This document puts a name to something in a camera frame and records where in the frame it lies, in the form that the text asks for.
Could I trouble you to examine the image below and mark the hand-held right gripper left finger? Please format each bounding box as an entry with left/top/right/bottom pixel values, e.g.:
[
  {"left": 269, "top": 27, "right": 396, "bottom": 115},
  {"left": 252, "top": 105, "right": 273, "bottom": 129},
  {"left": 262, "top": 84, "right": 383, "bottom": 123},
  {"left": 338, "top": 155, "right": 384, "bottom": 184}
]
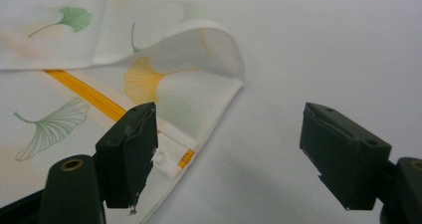
[{"left": 94, "top": 102, "right": 159, "bottom": 216}]

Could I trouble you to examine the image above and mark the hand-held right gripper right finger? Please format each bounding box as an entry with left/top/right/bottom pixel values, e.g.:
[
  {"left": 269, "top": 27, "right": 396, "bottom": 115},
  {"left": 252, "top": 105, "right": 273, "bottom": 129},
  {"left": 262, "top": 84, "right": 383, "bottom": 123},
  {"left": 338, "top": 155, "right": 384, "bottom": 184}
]
[{"left": 299, "top": 102, "right": 393, "bottom": 211}]

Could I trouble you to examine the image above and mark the white leaf-print mesh laundry bag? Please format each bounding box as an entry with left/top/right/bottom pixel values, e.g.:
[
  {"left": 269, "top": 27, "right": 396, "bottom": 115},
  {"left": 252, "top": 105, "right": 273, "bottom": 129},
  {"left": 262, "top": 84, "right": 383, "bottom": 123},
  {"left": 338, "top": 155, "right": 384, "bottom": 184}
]
[{"left": 0, "top": 0, "right": 247, "bottom": 224}]

